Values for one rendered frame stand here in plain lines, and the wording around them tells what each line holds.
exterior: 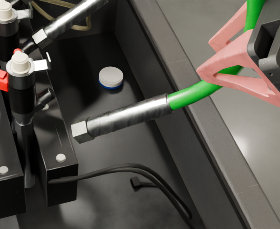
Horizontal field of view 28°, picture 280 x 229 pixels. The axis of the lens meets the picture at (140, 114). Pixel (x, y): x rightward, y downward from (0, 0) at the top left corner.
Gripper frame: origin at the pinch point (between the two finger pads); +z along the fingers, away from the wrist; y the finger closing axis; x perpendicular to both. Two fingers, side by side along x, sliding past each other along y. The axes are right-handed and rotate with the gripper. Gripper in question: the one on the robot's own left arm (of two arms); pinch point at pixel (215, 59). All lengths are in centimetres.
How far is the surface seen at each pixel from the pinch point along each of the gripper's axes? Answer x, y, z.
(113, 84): 16.3, -18.0, 40.6
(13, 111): -2.4, 3.4, 24.7
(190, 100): 1.6, 2.5, 2.8
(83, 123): -1.3, 5.8, 11.8
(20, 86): -4.7, 2.6, 20.7
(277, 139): 111, -77, 86
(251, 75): 103, -103, 101
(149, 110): 0.5, 3.9, 6.0
